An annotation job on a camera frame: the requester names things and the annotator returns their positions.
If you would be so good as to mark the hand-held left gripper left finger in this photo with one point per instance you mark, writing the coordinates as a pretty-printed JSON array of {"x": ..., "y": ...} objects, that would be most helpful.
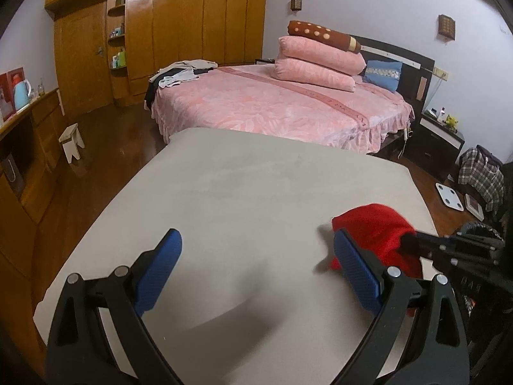
[{"x": 158, "y": 268}]

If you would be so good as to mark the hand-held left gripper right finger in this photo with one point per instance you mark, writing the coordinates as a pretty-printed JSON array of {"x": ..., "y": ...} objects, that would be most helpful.
[{"x": 356, "y": 268}]

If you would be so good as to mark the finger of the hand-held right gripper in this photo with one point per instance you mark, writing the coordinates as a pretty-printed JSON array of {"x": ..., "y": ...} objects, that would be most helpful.
[
  {"x": 425, "y": 250},
  {"x": 461, "y": 242}
]

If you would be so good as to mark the black lined trash bin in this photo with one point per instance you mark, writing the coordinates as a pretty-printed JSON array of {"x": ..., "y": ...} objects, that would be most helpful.
[{"x": 481, "y": 227}]

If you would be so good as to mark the red knit glove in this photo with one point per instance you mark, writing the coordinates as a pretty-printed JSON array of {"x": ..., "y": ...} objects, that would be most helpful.
[{"x": 376, "y": 224}]

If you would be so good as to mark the white bathroom scale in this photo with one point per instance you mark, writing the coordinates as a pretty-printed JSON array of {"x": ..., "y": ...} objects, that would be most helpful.
[{"x": 451, "y": 197}]

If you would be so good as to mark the plaid bag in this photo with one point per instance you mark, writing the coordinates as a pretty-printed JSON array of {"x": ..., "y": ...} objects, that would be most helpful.
[{"x": 481, "y": 176}]

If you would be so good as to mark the dark nightstand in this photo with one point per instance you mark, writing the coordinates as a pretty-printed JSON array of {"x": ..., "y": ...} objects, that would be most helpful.
[{"x": 435, "y": 148}]

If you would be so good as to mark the beige table cover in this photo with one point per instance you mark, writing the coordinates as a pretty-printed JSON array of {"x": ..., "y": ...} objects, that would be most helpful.
[{"x": 240, "y": 192}]

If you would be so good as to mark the yellow plush toy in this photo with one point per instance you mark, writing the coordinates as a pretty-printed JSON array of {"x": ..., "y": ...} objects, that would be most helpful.
[{"x": 452, "y": 121}]

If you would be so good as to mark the white bottle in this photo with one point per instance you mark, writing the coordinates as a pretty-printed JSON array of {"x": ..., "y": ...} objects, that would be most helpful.
[{"x": 442, "y": 115}]

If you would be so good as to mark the white wooden stool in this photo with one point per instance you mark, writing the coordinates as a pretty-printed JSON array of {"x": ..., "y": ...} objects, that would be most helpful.
[{"x": 71, "y": 136}]

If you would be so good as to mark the pile of clothes on bed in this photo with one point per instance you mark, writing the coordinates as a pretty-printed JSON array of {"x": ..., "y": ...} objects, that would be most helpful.
[{"x": 150, "y": 92}]

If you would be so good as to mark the blue cushion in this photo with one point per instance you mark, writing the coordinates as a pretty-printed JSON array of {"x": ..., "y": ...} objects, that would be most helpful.
[{"x": 382, "y": 76}]

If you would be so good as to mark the wooden sideboard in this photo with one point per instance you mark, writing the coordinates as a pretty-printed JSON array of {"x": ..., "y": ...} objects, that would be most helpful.
[{"x": 40, "y": 128}]

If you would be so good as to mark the white garment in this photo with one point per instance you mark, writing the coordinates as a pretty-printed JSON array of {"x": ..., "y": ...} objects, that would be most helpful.
[{"x": 176, "y": 79}]

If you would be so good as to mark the pink bed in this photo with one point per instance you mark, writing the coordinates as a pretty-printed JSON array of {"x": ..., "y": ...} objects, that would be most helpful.
[{"x": 260, "y": 104}]

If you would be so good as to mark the pink pillow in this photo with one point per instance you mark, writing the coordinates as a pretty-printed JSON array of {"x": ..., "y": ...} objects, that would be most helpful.
[
  {"x": 312, "y": 74},
  {"x": 320, "y": 54}
]

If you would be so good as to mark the beige garment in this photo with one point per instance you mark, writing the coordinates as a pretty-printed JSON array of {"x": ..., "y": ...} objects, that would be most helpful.
[{"x": 192, "y": 65}]

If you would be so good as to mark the green bottles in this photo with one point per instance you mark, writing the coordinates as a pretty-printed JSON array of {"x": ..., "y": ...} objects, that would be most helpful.
[{"x": 120, "y": 59}]

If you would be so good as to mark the glass jar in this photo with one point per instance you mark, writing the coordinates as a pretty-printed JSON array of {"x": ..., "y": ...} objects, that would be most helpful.
[{"x": 41, "y": 90}]

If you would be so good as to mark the blue thermos kettle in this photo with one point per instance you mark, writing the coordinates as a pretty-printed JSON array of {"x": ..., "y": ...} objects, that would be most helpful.
[{"x": 21, "y": 94}]

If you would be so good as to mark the red box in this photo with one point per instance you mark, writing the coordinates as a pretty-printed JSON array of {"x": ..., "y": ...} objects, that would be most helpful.
[{"x": 6, "y": 100}]

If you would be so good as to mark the brown dotted bolster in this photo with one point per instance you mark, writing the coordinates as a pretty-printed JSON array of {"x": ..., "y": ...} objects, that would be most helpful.
[{"x": 320, "y": 32}]

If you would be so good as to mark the small toiletry bottles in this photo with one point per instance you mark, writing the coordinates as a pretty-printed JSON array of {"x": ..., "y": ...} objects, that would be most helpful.
[{"x": 117, "y": 32}]

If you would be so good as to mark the wooden wardrobe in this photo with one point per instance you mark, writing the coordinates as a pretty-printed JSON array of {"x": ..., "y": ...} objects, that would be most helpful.
[{"x": 180, "y": 20}]

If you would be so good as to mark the picture frame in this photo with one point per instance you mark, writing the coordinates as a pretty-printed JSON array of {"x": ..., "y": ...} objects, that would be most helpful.
[{"x": 475, "y": 207}]

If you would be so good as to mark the dark wooden bed frame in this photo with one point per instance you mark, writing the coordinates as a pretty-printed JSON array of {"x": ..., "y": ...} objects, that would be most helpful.
[{"x": 408, "y": 84}]

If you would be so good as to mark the beige wall switch panel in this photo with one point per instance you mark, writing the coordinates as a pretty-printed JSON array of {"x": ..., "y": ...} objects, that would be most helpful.
[{"x": 441, "y": 73}]

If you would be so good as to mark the wooden wall lamp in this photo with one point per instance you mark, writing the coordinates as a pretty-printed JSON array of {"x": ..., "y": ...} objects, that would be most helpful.
[
  {"x": 295, "y": 3},
  {"x": 446, "y": 27}
]

